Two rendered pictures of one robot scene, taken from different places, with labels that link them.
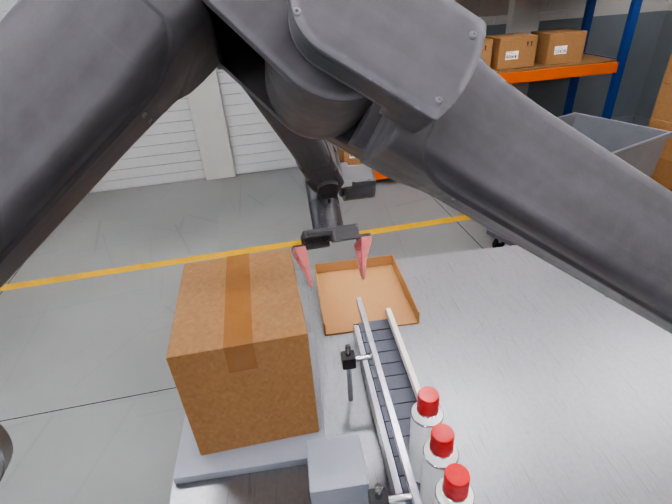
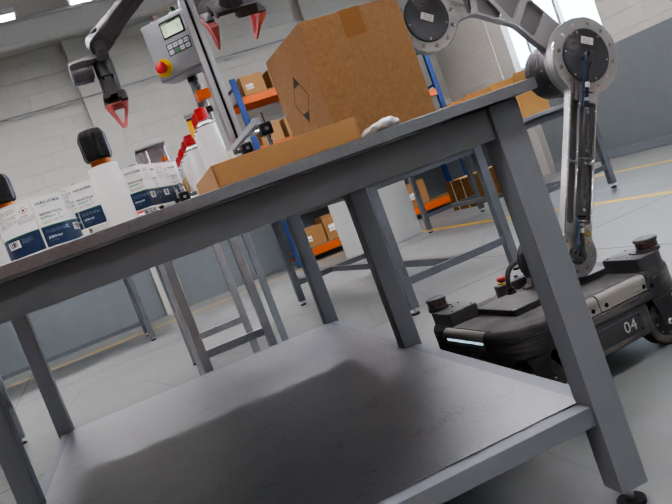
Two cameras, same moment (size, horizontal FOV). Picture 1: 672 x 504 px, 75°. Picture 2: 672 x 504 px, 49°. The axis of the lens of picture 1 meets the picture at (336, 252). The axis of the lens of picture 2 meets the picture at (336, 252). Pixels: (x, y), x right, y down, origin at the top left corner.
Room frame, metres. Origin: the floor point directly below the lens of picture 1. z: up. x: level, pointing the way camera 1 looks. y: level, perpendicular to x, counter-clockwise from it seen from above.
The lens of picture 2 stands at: (2.42, -0.24, 0.76)
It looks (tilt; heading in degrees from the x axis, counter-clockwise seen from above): 4 degrees down; 171
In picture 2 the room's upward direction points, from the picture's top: 20 degrees counter-clockwise
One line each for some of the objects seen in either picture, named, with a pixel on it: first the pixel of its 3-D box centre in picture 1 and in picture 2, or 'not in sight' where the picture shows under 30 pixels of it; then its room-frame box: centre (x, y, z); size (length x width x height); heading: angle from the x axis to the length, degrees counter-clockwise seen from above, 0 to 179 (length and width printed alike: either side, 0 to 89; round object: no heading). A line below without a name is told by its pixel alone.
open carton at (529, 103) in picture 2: not in sight; (515, 97); (-3.47, 2.60, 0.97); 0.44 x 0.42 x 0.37; 96
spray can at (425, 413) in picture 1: (425, 435); (213, 145); (0.46, -0.13, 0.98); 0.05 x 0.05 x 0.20
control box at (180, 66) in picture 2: not in sight; (178, 46); (-0.06, -0.09, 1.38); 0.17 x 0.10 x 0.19; 61
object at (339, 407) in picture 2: not in sight; (213, 364); (0.20, -0.35, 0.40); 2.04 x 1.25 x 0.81; 5
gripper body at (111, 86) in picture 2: not in sight; (111, 89); (0.13, -0.33, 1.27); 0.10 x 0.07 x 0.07; 7
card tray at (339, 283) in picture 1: (362, 291); (272, 163); (1.04, -0.07, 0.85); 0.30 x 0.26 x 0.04; 5
